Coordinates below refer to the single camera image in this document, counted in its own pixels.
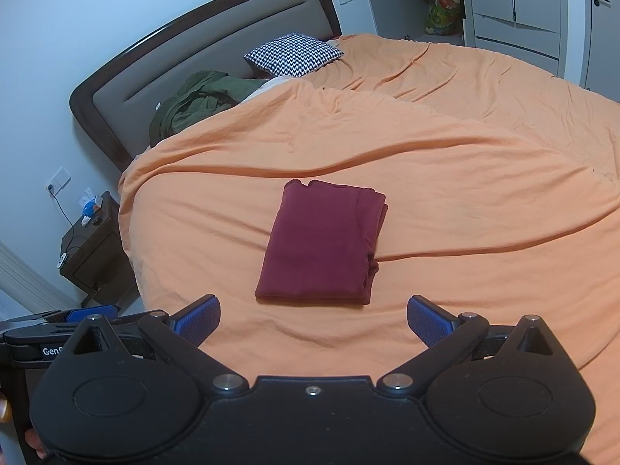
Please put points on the dark bed headboard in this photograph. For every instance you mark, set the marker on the dark bed headboard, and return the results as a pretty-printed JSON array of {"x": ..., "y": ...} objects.
[{"x": 114, "y": 106}]

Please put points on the wall power socket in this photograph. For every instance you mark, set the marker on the wall power socket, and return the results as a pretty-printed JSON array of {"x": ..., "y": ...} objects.
[{"x": 58, "y": 182}]

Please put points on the grey wardrobe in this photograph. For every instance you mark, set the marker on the grey wardrobe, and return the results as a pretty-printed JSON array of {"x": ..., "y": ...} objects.
[{"x": 550, "y": 34}]

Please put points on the grey room door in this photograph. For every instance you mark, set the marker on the grey room door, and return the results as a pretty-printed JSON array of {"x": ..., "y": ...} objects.
[{"x": 603, "y": 65}]

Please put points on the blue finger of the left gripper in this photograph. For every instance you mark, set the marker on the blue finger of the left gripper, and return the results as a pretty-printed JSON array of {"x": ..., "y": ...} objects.
[{"x": 78, "y": 314}]

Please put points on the blue white object on nightstand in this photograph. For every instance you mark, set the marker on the blue white object on nightstand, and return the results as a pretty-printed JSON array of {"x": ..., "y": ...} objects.
[{"x": 90, "y": 203}]

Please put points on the colourful bag in wardrobe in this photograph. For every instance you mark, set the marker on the colourful bag in wardrobe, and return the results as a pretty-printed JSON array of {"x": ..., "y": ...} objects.
[{"x": 444, "y": 18}]

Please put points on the orange bed duvet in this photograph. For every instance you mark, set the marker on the orange bed duvet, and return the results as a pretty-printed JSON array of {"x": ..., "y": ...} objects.
[{"x": 502, "y": 185}]

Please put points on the maroon long sleeve shirt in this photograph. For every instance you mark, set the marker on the maroon long sleeve shirt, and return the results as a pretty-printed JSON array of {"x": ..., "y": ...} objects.
[{"x": 322, "y": 244}]

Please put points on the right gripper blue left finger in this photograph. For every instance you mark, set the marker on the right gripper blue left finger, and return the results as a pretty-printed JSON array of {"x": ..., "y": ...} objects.
[{"x": 197, "y": 321}]

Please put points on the green jacket on bed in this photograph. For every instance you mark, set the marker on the green jacket on bed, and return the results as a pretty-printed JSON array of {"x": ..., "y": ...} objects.
[{"x": 201, "y": 96}]

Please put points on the person left hand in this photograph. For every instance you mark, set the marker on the person left hand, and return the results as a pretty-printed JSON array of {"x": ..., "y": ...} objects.
[{"x": 31, "y": 437}]

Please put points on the checkered black white pillow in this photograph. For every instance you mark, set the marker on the checkered black white pillow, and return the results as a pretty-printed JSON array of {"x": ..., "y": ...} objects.
[{"x": 292, "y": 55}]

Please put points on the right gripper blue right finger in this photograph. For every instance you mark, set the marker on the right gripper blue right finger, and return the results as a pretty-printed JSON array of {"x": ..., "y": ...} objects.
[{"x": 428, "y": 321}]

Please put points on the dark bedside table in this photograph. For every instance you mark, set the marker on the dark bedside table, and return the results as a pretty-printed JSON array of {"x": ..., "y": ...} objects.
[{"x": 92, "y": 258}]

